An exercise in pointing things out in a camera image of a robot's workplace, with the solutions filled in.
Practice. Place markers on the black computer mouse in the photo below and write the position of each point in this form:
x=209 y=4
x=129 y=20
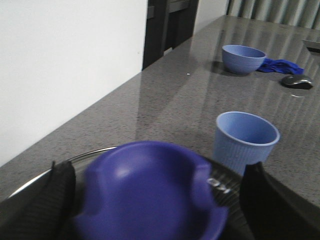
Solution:
x=298 y=81

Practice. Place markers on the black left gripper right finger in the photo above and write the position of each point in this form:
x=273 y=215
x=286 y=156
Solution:
x=273 y=211

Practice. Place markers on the dark doorway cabinet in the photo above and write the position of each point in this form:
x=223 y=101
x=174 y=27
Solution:
x=168 y=24

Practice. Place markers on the grey curtain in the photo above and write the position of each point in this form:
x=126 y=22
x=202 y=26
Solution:
x=299 y=13

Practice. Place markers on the light blue bowl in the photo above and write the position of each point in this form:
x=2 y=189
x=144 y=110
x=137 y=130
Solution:
x=242 y=60

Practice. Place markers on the blue cloth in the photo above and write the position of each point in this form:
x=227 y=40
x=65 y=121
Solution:
x=280 y=66

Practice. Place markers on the light blue ribbed cup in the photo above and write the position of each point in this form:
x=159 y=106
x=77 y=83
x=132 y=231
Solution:
x=243 y=139

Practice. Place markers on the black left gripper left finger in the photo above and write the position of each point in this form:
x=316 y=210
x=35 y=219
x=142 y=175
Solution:
x=45 y=214

